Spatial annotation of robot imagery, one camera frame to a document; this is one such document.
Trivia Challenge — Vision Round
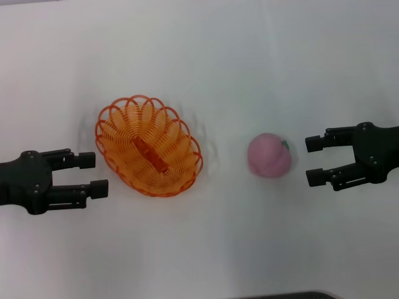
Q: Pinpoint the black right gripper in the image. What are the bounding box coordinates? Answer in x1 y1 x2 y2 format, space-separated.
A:
304 121 399 192

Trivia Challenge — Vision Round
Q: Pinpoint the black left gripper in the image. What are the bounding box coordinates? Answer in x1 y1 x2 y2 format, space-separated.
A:
0 148 110 216

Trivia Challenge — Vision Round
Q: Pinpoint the pink toy peach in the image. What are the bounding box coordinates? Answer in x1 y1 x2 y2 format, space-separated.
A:
248 132 294 179

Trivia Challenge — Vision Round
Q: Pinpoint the orange plastic wire basket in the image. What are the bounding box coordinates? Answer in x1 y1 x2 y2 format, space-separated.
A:
95 94 204 197

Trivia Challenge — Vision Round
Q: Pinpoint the dark robot torso edge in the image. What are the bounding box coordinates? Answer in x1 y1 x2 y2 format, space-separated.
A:
246 290 346 299

